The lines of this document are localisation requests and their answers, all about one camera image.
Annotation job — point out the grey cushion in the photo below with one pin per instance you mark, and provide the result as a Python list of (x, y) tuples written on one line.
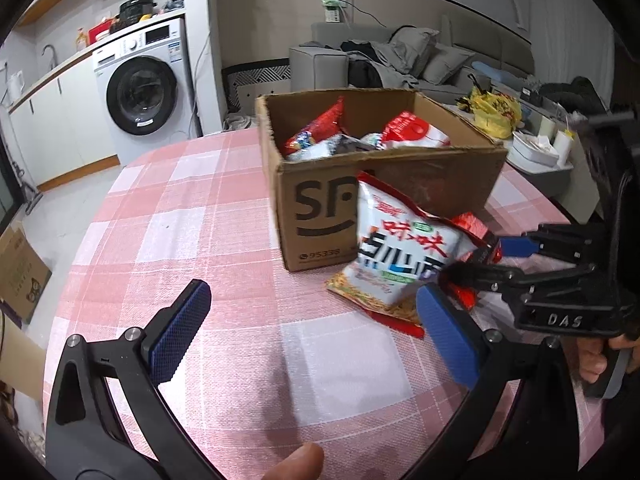
[(447, 62)]

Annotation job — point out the white side table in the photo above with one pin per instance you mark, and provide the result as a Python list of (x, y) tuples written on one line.
[(550, 180)]

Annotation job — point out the white and red snack packet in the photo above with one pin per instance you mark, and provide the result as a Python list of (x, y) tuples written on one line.
[(415, 130)]

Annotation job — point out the dark bag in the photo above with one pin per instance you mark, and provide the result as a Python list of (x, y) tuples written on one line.
[(172, 4)]

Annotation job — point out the brown cardboard box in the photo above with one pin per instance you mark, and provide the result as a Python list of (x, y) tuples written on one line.
[(320, 210)]

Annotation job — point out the white red-print snack packet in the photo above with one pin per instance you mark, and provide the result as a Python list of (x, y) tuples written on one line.
[(400, 245)]

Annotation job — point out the printed floor cardboard box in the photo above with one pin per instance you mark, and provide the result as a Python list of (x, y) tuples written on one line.
[(25, 275)]

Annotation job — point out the person's left hand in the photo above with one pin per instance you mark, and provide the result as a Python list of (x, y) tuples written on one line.
[(297, 462)]

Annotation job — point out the dark glass door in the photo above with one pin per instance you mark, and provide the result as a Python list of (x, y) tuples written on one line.
[(5, 185)]

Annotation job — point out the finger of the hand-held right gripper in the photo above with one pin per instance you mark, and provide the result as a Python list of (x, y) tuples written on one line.
[(520, 246), (480, 275)]

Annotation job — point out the dark clothing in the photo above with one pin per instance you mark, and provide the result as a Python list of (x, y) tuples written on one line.
[(362, 67)]

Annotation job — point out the white base cabinet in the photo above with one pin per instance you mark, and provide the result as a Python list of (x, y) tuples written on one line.
[(65, 125)]

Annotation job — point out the kitchen faucet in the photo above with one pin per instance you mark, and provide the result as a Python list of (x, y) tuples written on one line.
[(56, 57)]

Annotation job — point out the red box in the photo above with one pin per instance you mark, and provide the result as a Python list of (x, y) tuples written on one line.
[(100, 32)]

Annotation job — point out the dark red snack packet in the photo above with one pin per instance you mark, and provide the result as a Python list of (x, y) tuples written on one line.
[(475, 230)]

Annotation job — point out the black jacket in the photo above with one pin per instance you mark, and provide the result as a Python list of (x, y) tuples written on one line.
[(575, 95)]

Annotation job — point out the yellow plastic bag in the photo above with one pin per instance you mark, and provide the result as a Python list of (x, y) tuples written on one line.
[(492, 112)]

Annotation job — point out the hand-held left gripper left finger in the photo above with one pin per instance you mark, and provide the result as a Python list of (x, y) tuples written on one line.
[(182, 330)]

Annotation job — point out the patterned black panel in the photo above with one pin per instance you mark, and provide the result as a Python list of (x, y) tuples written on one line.
[(260, 77)]

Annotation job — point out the yellow bottle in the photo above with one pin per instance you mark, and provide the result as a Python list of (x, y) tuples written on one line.
[(81, 40)]

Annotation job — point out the black pressure cooker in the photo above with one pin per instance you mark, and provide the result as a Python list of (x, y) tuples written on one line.
[(137, 10)]

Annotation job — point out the light blue cloth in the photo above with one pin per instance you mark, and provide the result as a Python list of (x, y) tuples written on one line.
[(492, 70)]

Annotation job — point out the white electric kettle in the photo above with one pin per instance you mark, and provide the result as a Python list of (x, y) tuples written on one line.
[(15, 87)]

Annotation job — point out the white plastic container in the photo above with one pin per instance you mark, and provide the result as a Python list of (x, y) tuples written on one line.
[(532, 152)]

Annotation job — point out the grey sofa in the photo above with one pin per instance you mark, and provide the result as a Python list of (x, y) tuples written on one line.
[(317, 67)]

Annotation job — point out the person's right hand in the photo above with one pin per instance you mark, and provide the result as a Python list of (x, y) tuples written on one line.
[(592, 360)]

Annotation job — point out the white washing machine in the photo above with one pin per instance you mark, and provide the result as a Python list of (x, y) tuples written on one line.
[(142, 90)]

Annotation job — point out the white newsprint snack packet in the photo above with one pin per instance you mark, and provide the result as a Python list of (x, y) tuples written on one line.
[(320, 149)]

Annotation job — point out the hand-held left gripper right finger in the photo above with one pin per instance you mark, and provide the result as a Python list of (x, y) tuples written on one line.
[(447, 335)]

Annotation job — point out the glossy red snack packet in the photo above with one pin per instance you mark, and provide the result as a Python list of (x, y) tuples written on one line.
[(322, 125)]

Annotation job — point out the orange noodle snack packet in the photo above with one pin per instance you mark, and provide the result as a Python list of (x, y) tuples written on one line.
[(380, 312)]

